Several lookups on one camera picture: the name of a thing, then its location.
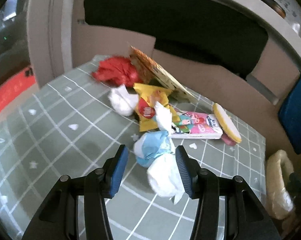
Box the pink cartoon snack package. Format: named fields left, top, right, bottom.
left=171, top=111, right=223, bottom=139

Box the yellow snack wrapper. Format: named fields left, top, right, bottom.
left=133, top=83, right=180, bottom=132

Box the yellow white round lid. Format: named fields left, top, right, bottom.
left=212, top=103, right=242, bottom=144

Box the blue hanging towel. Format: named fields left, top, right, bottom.
left=278, top=77, right=301, bottom=154

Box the blue white wrapper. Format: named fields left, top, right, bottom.
left=133, top=131, right=175, bottom=168

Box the red crumpled plastic bag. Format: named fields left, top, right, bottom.
left=91, top=56, right=143, bottom=87

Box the white paper towel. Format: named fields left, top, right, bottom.
left=147, top=153, right=185, bottom=205

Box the orange patterned snack bag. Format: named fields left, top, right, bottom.
left=129, top=46, right=198, bottom=103

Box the pink purple sponge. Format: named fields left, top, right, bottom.
left=221, top=133, right=237, bottom=146

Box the cream trash bag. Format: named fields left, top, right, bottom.
left=265, top=150, right=294, bottom=220

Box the white tissue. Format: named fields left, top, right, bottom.
left=108, top=85, right=139, bottom=116

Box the dark glass door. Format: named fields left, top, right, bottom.
left=0, top=0, right=30, bottom=84

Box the red floor mat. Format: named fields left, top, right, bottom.
left=0, top=65, right=36, bottom=112

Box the green grid pattern tablecloth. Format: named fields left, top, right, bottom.
left=0, top=56, right=197, bottom=239

